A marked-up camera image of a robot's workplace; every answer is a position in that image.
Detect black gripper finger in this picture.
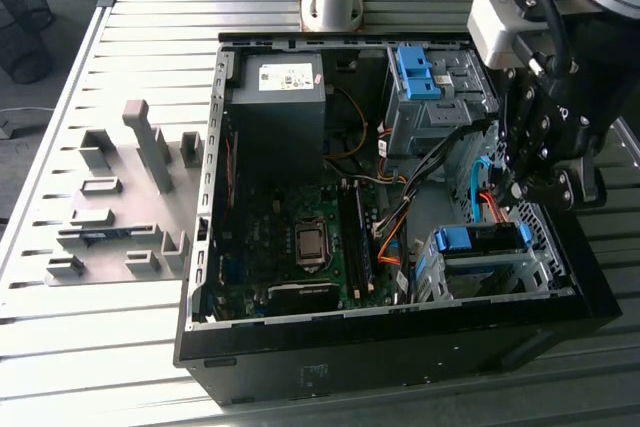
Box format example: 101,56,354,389
492,69,554,209
519,155,608,212

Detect hard disk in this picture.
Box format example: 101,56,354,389
415,223,532,298

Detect grey metal disk bay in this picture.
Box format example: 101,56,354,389
409,220,566,304

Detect grey metal drive cage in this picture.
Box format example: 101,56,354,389
384,46,501,158

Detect blue plastic drive latch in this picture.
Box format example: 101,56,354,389
394,46,444,101

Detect black RAM stick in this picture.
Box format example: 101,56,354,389
335,177,364,299
352,179,377,293

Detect grey power supply unit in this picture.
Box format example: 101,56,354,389
227,51,329,176

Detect CPU socket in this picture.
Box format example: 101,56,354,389
292,216,331,268

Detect green motherboard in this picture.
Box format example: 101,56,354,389
212,179,406,323

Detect black open PC case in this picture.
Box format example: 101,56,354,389
172,30,624,407

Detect black graphics card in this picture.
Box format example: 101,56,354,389
266,280,341,316

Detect grey parts rack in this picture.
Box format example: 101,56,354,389
43,99,207,291

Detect thin dark RAM stick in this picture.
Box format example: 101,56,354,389
58,227,154,243

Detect blue wire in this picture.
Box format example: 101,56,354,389
469,154,496,223

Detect orange red wire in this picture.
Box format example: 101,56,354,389
477,188,510,223

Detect pale grey camera box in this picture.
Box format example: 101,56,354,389
467,0,534,69

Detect black cable bundle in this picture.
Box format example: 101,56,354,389
397,119,501,206

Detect yellow black power wires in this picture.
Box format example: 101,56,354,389
324,159,409,188

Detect thin yellow wire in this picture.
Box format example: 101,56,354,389
324,89,370,168

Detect orange flat wire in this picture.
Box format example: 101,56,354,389
375,219,409,266

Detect thin red wire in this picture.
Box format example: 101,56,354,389
224,130,239,208

